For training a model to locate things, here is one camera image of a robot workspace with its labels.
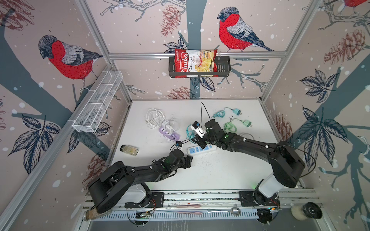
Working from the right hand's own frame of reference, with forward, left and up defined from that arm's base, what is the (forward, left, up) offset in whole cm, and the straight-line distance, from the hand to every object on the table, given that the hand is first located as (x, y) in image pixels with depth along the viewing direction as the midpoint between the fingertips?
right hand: (193, 137), depth 85 cm
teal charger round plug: (+28, -22, -10) cm, 37 cm away
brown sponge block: (-39, +47, -6) cm, 61 cm away
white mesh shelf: (-2, +52, +20) cm, 56 cm away
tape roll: (-35, -50, -8) cm, 61 cm away
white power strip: (-4, -2, -8) cm, 10 cm away
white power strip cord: (+21, +30, -10) cm, 38 cm away
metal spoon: (-35, -21, -9) cm, 42 cm away
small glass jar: (-7, +40, -7) cm, 41 cm away
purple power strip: (+5, +14, -8) cm, 17 cm away
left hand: (-8, +2, -8) cm, 12 cm away
